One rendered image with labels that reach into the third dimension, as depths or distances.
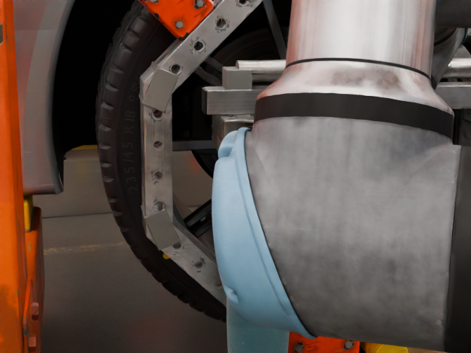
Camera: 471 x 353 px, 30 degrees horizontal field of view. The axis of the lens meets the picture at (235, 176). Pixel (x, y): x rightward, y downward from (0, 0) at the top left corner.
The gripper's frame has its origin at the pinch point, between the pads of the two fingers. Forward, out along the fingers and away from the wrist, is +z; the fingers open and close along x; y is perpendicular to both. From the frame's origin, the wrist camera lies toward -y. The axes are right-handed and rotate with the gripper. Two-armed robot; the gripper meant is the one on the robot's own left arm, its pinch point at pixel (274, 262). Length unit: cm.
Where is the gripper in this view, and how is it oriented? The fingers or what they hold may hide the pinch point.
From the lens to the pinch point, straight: 91.7
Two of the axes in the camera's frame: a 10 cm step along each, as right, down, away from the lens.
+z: -5.0, 8.4, -2.2
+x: 2.7, 3.9, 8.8
